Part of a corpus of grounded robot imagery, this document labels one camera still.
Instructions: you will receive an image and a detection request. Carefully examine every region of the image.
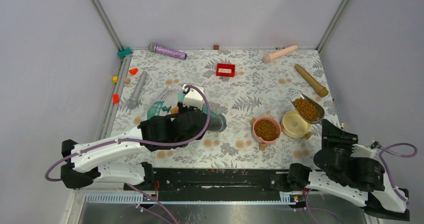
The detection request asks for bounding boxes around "grey plastic scoop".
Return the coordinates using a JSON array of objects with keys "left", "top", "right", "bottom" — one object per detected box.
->
[{"left": 290, "top": 93, "right": 325, "bottom": 124}]

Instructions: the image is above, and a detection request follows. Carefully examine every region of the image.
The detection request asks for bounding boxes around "green dog food bag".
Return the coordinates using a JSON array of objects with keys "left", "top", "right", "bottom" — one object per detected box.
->
[{"left": 143, "top": 87, "right": 227, "bottom": 133}]

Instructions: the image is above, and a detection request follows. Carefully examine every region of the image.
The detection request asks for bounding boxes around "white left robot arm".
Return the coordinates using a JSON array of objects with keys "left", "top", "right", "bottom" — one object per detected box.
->
[{"left": 59, "top": 85, "right": 211, "bottom": 190}]

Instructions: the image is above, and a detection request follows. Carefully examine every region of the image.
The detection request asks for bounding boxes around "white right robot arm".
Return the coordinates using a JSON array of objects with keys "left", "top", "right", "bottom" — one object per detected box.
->
[{"left": 313, "top": 119, "right": 410, "bottom": 222}]

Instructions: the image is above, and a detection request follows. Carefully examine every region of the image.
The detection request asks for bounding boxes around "yellow pet bowl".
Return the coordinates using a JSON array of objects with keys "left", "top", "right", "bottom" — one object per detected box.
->
[{"left": 281, "top": 110, "right": 312, "bottom": 139}]

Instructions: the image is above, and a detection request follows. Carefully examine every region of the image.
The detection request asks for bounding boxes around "pink pet bowl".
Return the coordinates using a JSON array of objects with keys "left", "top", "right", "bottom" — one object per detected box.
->
[{"left": 250, "top": 116, "right": 282, "bottom": 145}]

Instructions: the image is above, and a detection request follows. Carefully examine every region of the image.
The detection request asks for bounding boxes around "brown kibble in scoop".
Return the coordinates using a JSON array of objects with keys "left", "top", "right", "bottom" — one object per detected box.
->
[{"left": 293, "top": 98, "right": 321, "bottom": 122}]

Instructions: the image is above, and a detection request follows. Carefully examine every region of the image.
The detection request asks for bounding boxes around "brown wooden rolling pin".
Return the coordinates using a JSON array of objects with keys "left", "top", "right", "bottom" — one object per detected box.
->
[{"left": 294, "top": 64, "right": 329, "bottom": 97}]

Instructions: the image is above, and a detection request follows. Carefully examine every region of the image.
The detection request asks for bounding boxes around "brown kibble in pink bowl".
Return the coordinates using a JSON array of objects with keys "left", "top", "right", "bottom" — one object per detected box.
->
[{"left": 253, "top": 119, "right": 280, "bottom": 142}]

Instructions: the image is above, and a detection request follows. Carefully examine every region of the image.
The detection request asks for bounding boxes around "floral table mat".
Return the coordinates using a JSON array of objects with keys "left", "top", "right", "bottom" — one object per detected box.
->
[{"left": 111, "top": 49, "right": 340, "bottom": 169}]

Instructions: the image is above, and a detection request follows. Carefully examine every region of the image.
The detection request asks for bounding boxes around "pink toy stick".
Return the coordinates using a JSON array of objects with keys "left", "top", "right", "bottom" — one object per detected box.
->
[{"left": 262, "top": 45, "right": 298, "bottom": 63}]

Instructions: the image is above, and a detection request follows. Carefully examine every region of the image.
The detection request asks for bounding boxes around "red square toy block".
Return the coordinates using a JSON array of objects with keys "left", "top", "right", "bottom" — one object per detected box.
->
[{"left": 215, "top": 63, "right": 236, "bottom": 77}]

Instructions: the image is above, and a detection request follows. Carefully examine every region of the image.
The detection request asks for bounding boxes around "grey cylinder tool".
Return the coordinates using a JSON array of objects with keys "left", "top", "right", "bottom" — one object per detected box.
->
[{"left": 126, "top": 71, "right": 148, "bottom": 110}]

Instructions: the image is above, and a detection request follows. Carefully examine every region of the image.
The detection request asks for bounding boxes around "purple glitter microphone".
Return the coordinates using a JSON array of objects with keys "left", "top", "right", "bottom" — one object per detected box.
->
[{"left": 148, "top": 43, "right": 187, "bottom": 60}]

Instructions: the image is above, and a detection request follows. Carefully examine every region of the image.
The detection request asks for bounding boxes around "orange toy block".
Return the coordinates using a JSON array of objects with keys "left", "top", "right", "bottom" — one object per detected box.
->
[{"left": 112, "top": 93, "right": 120, "bottom": 104}]

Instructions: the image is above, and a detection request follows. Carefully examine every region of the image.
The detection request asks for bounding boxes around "teal clip in corner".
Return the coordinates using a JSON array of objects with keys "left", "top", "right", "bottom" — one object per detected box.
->
[{"left": 117, "top": 47, "right": 132, "bottom": 58}]

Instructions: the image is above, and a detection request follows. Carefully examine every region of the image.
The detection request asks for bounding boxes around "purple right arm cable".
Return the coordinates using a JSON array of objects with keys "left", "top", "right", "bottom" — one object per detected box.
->
[{"left": 304, "top": 142, "right": 419, "bottom": 224}]

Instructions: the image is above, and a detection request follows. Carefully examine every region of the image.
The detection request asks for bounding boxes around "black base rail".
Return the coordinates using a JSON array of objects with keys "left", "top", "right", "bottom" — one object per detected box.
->
[{"left": 124, "top": 164, "right": 310, "bottom": 202}]

